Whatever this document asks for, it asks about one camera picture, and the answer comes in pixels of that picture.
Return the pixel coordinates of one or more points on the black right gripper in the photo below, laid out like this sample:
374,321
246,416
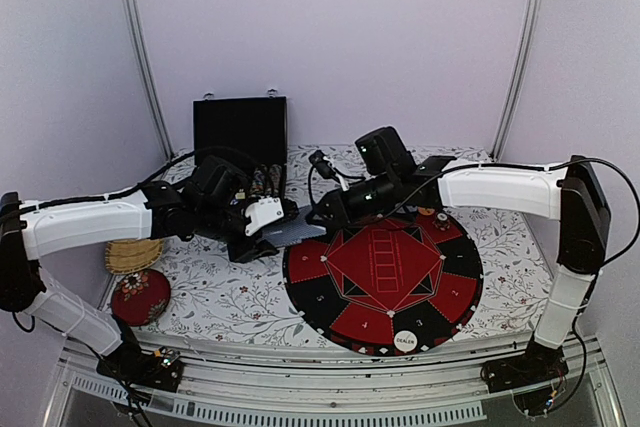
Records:
343,214

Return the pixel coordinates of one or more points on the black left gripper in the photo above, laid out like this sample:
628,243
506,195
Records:
252,251

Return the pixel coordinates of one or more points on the blue playing card deck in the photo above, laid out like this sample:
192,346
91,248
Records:
294,231

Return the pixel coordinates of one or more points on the white blue dealer button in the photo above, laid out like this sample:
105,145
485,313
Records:
405,341

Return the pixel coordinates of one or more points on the red black small chip stack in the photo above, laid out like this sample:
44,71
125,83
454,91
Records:
442,221

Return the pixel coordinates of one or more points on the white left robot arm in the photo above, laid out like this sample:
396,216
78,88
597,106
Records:
204,204

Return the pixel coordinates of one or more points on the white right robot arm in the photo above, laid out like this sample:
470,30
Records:
568,193

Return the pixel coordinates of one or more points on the far right chip row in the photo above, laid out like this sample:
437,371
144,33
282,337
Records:
274,180

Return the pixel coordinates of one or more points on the black poker chip case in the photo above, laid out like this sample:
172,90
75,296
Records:
247,132

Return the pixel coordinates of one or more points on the floral white tablecloth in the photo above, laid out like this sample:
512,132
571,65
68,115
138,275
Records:
217,301

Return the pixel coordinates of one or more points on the round red black poker mat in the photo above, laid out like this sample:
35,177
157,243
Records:
359,286

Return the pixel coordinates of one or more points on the woven bamboo tray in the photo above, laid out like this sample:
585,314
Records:
130,256

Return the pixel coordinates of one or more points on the red floral round cushion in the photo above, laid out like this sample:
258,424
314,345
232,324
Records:
141,298

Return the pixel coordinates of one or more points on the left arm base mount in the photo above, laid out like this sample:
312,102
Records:
161,369

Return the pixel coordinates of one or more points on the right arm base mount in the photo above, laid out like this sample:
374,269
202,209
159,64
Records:
537,364

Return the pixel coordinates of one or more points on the aluminium frame post left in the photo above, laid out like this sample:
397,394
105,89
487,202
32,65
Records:
133,19

